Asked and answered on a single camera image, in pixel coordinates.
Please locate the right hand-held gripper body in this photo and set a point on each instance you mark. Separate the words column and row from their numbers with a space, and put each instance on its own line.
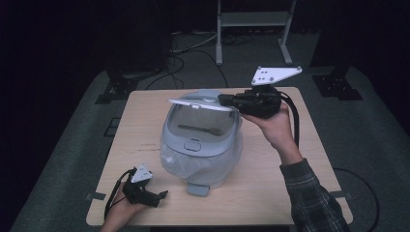
column 257, row 103

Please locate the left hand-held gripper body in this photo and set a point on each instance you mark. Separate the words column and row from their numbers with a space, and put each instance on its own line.
column 137, row 192

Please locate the grey plastic fork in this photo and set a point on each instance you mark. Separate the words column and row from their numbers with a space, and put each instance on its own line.
column 199, row 129

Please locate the grey pedal trash can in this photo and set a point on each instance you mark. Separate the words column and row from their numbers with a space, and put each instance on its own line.
column 199, row 145

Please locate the person's left hand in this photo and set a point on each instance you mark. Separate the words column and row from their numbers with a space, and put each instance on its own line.
column 121, row 214

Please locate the person's right hand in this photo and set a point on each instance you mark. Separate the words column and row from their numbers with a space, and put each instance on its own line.
column 275, row 130

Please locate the clear plastic bin liner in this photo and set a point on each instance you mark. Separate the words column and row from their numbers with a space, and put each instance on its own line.
column 180, row 169

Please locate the grey tape strip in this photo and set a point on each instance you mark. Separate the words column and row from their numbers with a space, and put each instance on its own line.
column 345, row 194
column 95, row 196

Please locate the black stand base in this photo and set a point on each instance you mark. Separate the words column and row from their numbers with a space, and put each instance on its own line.
column 121, row 85
column 336, row 87

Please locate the white metal stand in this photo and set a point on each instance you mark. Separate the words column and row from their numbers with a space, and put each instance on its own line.
column 254, row 18

